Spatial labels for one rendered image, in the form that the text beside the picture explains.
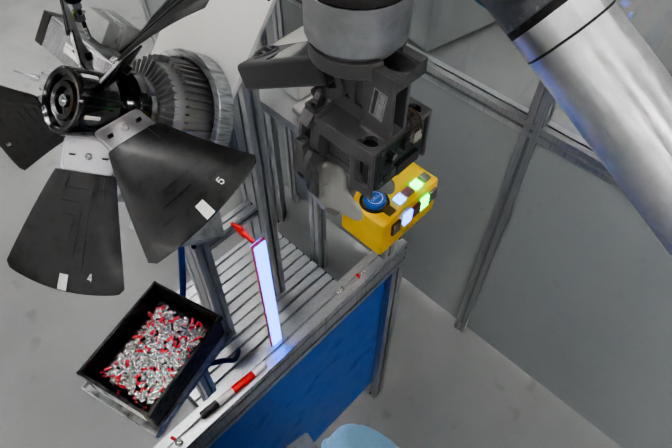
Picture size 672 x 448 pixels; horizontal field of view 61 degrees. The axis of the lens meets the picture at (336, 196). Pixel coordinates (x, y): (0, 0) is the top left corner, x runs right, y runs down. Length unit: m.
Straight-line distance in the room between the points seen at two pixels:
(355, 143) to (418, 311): 1.74
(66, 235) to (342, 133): 0.80
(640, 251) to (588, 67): 0.99
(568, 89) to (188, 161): 0.64
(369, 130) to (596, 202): 1.00
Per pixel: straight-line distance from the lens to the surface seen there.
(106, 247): 1.15
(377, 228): 1.01
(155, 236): 0.91
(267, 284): 0.93
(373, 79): 0.40
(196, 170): 0.94
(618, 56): 0.47
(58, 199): 1.15
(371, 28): 0.38
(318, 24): 0.39
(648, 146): 0.48
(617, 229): 1.41
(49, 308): 2.37
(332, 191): 0.52
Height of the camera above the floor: 1.87
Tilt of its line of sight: 51 degrees down
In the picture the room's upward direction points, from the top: straight up
